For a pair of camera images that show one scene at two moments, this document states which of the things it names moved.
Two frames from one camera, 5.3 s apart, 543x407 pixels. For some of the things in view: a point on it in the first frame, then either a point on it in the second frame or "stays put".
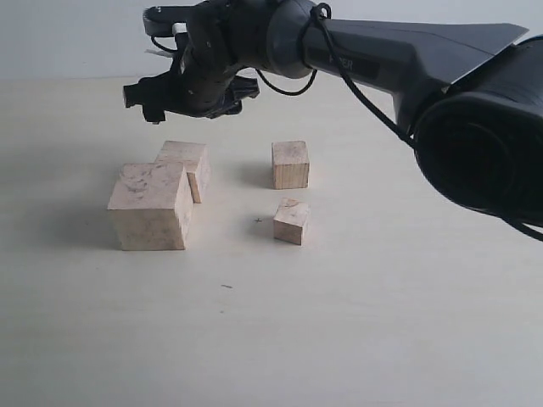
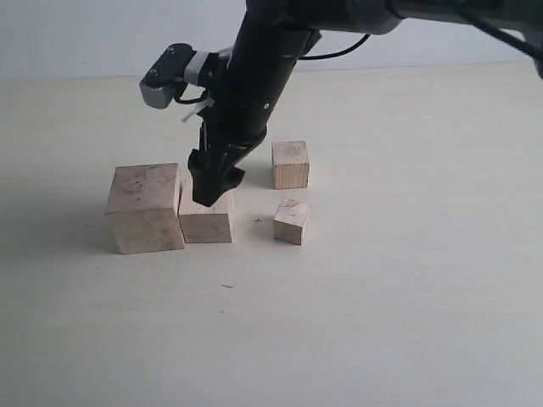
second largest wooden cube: [196, 158] -> [203, 224]
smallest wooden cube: [289, 220] stays put
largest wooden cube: [152, 207] stays put
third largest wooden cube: [290, 164] stays put
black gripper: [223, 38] -> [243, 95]
